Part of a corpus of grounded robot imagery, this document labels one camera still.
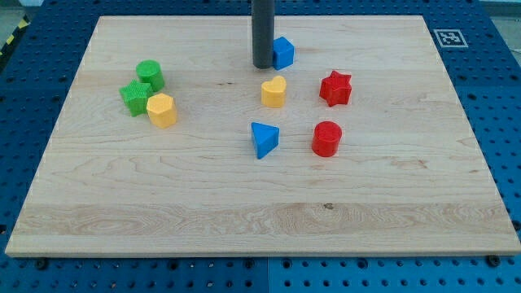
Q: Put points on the red cylinder block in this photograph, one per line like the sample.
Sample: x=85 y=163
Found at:
x=326 y=138

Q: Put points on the white fiducial marker tag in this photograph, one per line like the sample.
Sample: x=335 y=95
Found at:
x=450 y=38

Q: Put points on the yellow heart block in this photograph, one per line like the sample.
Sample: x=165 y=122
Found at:
x=273 y=92

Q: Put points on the light wooden board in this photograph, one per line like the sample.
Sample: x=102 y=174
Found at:
x=408 y=179

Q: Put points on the yellow hexagon block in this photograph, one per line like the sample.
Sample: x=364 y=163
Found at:
x=162 y=110

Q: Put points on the blue triangle block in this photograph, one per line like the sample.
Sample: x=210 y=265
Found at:
x=265 y=138

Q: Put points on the green star block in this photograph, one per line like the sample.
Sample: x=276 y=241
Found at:
x=135 y=96

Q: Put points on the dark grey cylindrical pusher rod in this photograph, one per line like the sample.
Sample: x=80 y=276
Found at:
x=262 y=33

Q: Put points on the green cylinder block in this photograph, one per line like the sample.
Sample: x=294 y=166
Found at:
x=149 y=71

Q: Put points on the red star block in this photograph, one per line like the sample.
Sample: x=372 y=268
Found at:
x=336 y=89

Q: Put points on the blue cube block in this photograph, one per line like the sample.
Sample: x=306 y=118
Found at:
x=283 y=53

